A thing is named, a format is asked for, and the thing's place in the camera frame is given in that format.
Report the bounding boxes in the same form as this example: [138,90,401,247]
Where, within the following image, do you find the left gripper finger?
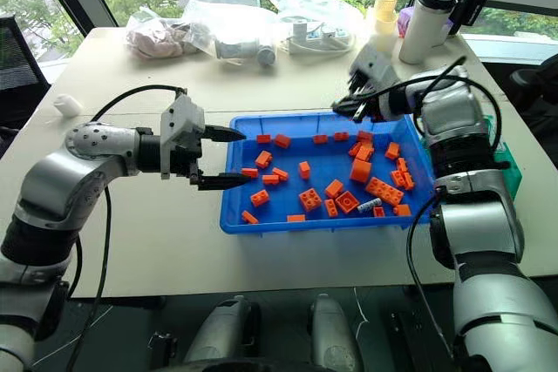
[202,125,247,145]
[190,172,253,192]

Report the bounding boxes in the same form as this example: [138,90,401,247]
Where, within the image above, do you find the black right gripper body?
[346,69,390,123]

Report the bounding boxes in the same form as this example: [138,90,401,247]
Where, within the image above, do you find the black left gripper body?
[168,125,211,185]

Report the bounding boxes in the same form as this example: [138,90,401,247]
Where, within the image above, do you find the blue plastic bin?
[219,112,438,236]

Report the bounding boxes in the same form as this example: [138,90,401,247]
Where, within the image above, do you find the green plastic bin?
[417,113,524,201]

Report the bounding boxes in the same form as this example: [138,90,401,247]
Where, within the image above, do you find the tall orange toy brick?
[350,158,373,184]

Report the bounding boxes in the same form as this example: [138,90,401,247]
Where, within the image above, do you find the white power strip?
[285,17,355,56]

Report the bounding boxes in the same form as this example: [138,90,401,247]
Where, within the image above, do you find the long orange toy brick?
[364,176,405,206]

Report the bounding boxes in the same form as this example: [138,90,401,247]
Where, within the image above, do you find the square orange brick round hole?
[335,191,361,215]

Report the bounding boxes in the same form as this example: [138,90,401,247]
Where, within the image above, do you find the square four-stud orange brick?
[298,187,323,213]

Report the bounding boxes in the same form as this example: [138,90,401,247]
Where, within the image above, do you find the purple small object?
[397,5,416,38]

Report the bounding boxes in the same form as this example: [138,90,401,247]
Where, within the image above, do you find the white blue battery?
[357,199,383,215]

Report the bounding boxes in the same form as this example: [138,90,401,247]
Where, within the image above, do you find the white thermos black lid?
[398,0,459,65]

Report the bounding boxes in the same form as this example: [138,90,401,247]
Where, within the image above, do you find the plastic bag with grey parts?
[182,0,281,69]

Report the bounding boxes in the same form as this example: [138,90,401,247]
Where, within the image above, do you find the yellow ribbed cup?
[374,0,400,23]

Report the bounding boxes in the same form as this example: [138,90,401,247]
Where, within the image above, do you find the plastic bag with power strip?
[260,0,365,58]

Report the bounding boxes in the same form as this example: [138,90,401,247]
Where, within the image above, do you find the plastic bag with pink contents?
[124,6,215,60]

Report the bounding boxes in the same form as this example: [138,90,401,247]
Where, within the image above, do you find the small white plastic cap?
[52,93,85,118]

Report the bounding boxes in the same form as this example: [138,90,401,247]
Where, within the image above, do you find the silver rounded robot leg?
[182,294,262,365]
[308,293,364,372]

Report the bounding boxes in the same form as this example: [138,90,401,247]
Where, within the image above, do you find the black mesh office chair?
[0,14,52,130]

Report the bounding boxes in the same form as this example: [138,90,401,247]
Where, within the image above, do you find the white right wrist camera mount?
[348,44,403,95]

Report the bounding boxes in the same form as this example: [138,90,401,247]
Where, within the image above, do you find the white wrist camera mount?
[348,44,403,95]
[160,93,207,181]

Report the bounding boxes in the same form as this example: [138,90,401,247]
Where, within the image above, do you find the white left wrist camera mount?
[160,93,207,181]

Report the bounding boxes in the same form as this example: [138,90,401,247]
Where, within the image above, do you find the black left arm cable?
[64,84,189,372]

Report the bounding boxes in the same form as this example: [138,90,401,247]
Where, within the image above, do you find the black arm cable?
[64,84,189,372]
[405,56,511,362]

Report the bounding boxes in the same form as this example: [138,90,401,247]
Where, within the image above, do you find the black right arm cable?
[405,56,511,362]

